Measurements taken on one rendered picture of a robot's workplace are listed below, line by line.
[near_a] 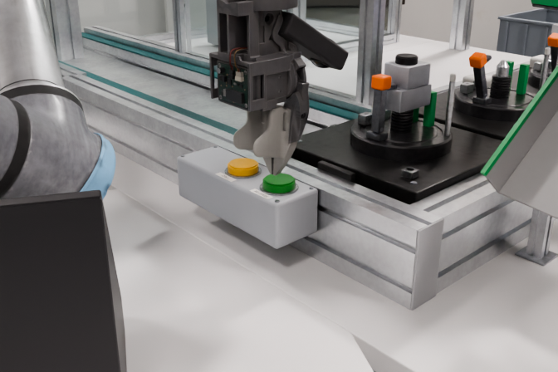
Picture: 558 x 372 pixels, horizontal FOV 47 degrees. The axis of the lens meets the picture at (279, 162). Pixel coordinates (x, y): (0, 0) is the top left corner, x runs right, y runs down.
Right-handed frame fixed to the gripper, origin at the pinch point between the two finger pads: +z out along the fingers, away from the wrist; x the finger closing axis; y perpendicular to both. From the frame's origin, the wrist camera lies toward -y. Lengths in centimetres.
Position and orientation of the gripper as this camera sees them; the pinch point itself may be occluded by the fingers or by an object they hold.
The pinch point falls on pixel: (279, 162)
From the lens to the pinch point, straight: 77.9
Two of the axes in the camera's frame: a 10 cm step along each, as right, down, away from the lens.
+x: 6.6, 2.8, -6.9
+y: -7.5, 2.4, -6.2
